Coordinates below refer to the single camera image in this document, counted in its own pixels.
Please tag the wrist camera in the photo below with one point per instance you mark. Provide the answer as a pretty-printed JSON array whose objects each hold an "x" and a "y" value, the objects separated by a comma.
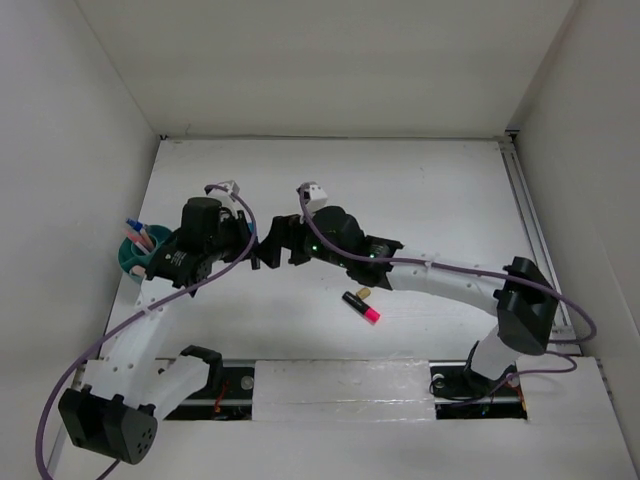
[
  {"x": 312, "y": 197},
  {"x": 224, "y": 192}
]

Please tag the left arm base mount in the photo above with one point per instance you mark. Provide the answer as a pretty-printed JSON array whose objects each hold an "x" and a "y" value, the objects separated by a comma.
[{"x": 227, "y": 394}]

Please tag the black highlighter pink cap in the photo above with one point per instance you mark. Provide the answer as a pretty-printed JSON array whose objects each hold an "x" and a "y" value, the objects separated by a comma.
[{"x": 361, "y": 307}]

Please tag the pink slim highlighter pen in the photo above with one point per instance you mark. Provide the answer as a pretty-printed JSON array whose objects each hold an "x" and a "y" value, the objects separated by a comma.
[{"x": 147, "y": 241}]

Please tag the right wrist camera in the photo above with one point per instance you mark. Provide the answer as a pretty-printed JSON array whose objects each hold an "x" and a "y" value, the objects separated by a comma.
[{"x": 312, "y": 197}]

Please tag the clear bottle blue cap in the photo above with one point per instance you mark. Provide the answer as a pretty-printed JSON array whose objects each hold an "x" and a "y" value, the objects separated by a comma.
[{"x": 134, "y": 224}]

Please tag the aluminium rail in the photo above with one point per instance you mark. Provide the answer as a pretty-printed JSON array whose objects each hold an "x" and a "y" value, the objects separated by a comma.
[{"x": 527, "y": 212}]

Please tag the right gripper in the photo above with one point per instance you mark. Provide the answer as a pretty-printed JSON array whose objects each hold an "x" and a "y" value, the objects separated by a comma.
[{"x": 284, "y": 232}]

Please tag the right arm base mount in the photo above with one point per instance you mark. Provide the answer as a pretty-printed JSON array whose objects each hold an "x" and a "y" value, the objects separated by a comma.
[{"x": 461, "y": 394}]

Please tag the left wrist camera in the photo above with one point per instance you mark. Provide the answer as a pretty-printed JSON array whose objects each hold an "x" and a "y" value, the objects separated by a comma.
[{"x": 224, "y": 192}]

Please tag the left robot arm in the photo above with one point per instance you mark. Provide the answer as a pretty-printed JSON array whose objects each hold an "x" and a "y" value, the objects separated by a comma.
[{"x": 118, "y": 411}]

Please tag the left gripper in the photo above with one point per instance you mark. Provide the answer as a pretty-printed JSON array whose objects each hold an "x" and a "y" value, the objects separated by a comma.
[{"x": 239, "y": 225}]

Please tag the teal round organizer container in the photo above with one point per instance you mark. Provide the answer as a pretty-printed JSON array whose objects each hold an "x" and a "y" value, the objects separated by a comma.
[{"x": 131, "y": 256}]

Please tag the red slim highlighter pen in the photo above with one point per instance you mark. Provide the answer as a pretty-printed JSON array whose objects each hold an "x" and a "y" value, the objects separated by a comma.
[{"x": 137, "y": 241}]

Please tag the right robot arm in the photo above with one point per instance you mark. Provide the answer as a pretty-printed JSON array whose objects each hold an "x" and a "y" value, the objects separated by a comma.
[{"x": 522, "y": 304}]

